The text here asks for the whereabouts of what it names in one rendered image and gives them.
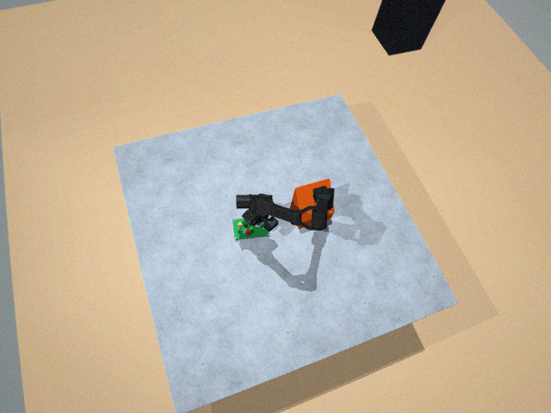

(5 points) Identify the green circuit board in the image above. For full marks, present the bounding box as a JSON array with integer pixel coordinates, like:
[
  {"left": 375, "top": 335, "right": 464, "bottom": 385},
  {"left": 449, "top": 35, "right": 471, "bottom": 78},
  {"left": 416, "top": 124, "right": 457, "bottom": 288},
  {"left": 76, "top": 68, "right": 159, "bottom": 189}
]
[{"left": 232, "top": 219, "right": 269, "bottom": 240}]

